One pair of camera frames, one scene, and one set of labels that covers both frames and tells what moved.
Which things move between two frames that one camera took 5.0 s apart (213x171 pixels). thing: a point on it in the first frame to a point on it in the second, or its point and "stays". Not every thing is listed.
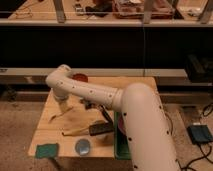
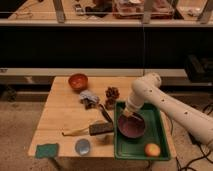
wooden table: (82, 128) stays
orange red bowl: (81, 77) stays
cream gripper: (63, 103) to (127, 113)
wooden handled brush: (100, 128) stays
